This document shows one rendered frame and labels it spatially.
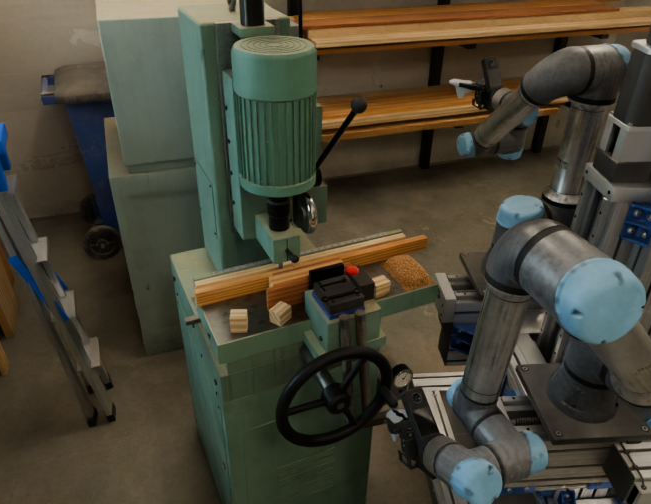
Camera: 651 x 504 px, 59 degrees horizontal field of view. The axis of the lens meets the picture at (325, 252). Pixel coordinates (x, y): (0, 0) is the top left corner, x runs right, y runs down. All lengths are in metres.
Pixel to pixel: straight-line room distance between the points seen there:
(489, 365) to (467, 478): 0.20
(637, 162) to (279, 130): 0.76
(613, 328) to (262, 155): 0.75
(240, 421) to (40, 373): 1.41
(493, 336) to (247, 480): 0.91
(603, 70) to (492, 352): 0.79
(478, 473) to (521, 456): 0.11
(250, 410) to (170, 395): 1.02
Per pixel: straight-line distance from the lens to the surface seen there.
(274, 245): 1.36
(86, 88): 2.99
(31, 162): 3.78
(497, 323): 1.04
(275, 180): 1.25
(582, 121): 1.63
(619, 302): 0.88
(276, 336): 1.37
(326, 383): 1.33
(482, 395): 1.15
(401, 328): 2.77
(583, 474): 1.56
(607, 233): 1.42
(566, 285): 0.86
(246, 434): 1.57
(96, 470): 2.34
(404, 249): 1.62
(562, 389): 1.38
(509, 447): 1.13
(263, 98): 1.18
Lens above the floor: 1.79
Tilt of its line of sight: 33 degrees down
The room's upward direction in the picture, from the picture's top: 1 degrees clockwise
